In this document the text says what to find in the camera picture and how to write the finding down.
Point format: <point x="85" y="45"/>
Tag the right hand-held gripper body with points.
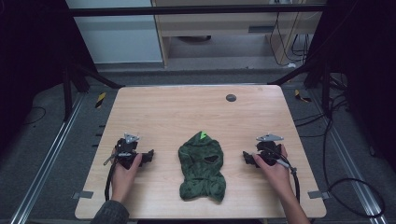
<point x="267" y="149"/>

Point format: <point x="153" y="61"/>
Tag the black horizontal frame bar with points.
<point x="186" y="10"/>

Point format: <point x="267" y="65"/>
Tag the white cabinet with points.
<point x="118" y="34"/>

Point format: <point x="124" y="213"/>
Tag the aluminium floor rail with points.
<point x="46" y="160"/>
<point x="351" y="169"/>

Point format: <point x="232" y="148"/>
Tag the black curtain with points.
<point x="364" y="62"/>
<point x="31" y="46"/>

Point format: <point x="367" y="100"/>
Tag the green fleece hooded garment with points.
<point x="200" y="171"/>

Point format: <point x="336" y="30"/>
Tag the person's right hand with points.
<point x="278" y="177"/>

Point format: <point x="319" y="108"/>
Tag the yellow black striped tape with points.
<point x="100" y="100"/>
<point x="300" y="96"/>

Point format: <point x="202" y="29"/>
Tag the grey table bracket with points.
<point x="82" y="195"/>
<point x="318" y="194"/>

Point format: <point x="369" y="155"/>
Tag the black metal frame stand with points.
<point x="67" y="93"/>
<point x="325" y="90"/>

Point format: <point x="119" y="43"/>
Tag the grey round table grommet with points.
<point x="231" y="98"/>

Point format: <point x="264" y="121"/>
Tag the light wooden desk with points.
<point x="218" y="23"/>

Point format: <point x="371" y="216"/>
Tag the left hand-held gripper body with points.
<point x="126" y="149"/>

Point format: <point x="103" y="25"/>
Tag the person's left hand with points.
<point x="123" y="182"/>

